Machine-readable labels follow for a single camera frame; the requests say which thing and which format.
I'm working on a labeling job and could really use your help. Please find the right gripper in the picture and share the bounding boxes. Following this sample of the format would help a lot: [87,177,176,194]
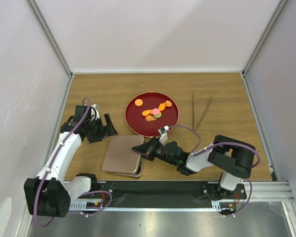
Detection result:
[131,136,178,166]

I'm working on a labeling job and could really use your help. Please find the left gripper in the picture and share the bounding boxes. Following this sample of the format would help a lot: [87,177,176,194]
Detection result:
[86,114,117,144]

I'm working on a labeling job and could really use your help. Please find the pink metal tin lid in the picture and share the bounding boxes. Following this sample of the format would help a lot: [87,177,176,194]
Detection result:
[102,135,144,174]

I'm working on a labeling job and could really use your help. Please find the metal tongs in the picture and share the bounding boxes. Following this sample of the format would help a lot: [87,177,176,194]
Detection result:
[191,91,213,131]

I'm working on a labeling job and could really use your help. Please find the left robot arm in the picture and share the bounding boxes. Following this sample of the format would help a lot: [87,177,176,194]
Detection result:
[24,105,117,218]

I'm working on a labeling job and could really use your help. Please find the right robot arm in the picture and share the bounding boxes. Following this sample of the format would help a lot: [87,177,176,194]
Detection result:
[131,135,260,198]

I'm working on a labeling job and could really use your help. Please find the pink green stacked cookies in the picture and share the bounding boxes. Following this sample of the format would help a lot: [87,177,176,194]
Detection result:
[152,108,162,119]

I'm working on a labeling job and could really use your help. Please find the metal cookie tin box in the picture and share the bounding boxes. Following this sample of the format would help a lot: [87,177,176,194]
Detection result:
[118,158,145,178]

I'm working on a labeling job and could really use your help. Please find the orange swirl cookie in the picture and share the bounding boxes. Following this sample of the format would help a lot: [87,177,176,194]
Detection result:
[145,115,155,122]

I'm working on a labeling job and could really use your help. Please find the red round tray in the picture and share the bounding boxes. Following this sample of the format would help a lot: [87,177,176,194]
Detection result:
[125,92,179,137]

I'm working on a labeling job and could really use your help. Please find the orange star cookie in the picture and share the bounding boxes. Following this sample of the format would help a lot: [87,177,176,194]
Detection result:
[142,110,152,116]

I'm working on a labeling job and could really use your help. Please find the orange round cookie top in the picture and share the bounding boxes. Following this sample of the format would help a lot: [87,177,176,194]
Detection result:
[134,99,143,107]

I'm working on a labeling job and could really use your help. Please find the orange flower cookie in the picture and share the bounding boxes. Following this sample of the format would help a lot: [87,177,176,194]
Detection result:
[158,103,166,112]

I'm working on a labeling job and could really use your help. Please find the orange scalloped cookie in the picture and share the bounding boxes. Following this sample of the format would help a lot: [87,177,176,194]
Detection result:
[164,100,172,107]

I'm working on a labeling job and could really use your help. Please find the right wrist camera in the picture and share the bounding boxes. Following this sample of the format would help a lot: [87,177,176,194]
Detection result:
[158,126,170,145]

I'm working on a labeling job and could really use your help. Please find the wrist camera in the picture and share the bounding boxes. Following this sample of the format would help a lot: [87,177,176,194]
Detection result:
[158,126,170,145]
[91,104,100,120]

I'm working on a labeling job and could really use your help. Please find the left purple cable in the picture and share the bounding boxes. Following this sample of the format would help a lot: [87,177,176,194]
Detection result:
[33,97,113,228]

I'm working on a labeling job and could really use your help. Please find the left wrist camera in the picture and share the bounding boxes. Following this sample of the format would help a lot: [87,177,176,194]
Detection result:
[91,104,100,120]

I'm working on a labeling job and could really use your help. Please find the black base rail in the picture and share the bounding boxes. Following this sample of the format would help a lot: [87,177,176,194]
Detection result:
[97,181,247,209]

